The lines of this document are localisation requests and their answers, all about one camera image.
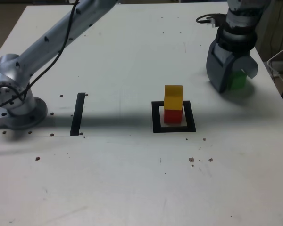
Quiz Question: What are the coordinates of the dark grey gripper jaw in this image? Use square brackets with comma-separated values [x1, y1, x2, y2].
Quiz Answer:
[206, 40, 238, 94]

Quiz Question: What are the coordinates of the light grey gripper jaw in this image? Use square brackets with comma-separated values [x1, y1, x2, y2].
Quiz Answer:
[231, 54, 259, 80]

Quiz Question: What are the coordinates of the green cube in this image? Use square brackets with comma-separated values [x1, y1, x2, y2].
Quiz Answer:
[228, 70, 248, 90]

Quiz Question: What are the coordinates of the yellow cube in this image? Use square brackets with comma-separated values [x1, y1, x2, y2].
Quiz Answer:
[164, 84, 184, 111]

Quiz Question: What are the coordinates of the red cube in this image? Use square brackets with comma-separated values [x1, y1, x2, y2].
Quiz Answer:
[164, 108, 183, 125]

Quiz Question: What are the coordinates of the black tape square outline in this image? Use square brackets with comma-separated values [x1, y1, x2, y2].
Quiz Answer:
[151, 100, 197, 133]

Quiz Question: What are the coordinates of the black tape strip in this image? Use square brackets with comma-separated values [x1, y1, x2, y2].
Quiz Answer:
[70, 92, 86, 137]

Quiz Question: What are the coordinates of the white background cable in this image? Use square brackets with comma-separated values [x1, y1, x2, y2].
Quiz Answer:
[266, 40, 283, 88]

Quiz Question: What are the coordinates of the black camera cable on arm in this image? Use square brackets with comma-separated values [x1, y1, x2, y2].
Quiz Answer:
[0, 0, 227, 113]

